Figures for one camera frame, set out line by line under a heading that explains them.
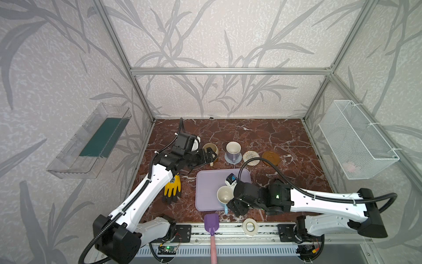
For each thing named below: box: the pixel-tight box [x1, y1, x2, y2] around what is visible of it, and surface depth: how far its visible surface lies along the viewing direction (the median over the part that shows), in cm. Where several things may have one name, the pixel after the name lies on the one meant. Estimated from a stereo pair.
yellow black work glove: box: [162, 172, 182, 205], surface depth 86 cm
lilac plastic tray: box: [194, 168, 252, 212], surface depth 91 cm
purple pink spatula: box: [203, 212, 220, 264], surface depth 75 cm
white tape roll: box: [241, 217, 259, 238], surface depth 77 cm
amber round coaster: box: [262, 150, 281, 167], surface depth 101 cm
